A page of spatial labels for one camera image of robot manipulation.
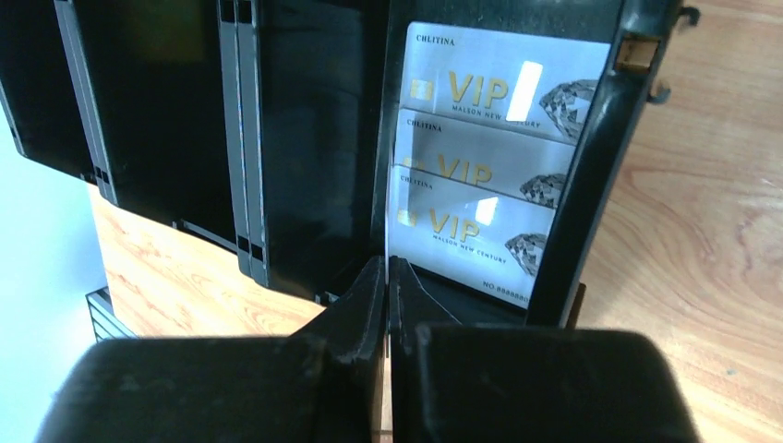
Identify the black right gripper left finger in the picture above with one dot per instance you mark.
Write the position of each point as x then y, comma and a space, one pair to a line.
323, 383

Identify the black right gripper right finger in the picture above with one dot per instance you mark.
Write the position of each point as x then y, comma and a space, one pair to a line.
454, 382

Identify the silver VIP card bottom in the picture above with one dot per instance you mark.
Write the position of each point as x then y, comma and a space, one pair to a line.
483, 240

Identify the silver vip card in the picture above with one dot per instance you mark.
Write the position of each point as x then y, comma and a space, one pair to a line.
531, 169
483, 240
536, 85

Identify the silver VIP card middle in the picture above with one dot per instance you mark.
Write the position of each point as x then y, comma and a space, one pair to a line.
531, 169

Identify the silver VIP card top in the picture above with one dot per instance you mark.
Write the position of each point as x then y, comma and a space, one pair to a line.
536, 85

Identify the black three-compartment tray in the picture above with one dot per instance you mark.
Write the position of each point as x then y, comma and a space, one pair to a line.
268, 127

